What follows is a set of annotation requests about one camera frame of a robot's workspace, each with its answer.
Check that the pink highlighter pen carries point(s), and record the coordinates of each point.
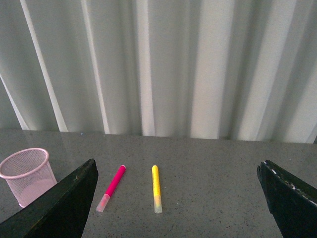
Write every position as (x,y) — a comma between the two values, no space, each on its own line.
(111,188)

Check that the pink mesh pen cup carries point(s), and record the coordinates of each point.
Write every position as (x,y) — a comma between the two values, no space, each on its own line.
(28,174)

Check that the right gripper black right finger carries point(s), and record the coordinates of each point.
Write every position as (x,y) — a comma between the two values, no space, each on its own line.
(291,201)

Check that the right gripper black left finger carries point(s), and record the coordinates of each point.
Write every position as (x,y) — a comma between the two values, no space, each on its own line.
(61,212)

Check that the yellow highlighter pen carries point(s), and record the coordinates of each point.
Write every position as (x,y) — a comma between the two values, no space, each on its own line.
(156,190)

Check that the white pleated curtain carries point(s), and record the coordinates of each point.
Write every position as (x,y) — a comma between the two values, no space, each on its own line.
(214,69)

